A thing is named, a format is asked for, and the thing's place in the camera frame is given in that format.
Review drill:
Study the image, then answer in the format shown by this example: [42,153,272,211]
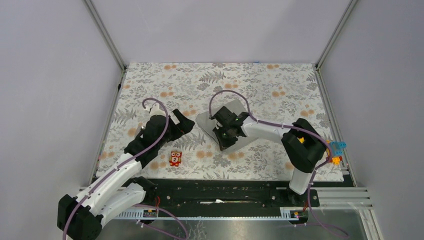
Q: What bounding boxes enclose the grey cloth napkin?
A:
[195,99,256,154]

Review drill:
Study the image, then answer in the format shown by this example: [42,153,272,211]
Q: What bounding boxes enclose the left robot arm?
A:
[57,109,195,240]

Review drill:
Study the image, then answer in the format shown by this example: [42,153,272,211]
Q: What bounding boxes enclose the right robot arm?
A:
[209,106,330,206]

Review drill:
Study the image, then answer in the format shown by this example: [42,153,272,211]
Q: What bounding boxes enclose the red owl toy block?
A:
[168,150,183,167]

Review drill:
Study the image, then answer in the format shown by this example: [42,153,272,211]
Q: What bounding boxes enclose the floral patterned tablecloth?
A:
[95,63,334,181]

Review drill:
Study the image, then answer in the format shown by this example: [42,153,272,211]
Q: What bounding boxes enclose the small colourful toy blocks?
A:
[326,140,347,166]

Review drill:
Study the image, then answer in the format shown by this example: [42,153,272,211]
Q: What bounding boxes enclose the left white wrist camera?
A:
[145,103,166,116]

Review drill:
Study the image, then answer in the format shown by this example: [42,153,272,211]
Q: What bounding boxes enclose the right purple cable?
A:
[208,89,350,239]

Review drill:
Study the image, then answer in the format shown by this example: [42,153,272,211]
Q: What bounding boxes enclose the purple cable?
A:
[62,97,170,240]
[208,89,350,239]

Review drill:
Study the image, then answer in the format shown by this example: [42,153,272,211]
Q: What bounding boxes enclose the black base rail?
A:
[141,178,320,218]

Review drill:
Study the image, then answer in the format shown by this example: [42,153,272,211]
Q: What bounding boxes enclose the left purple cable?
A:
[62,97,170,240]

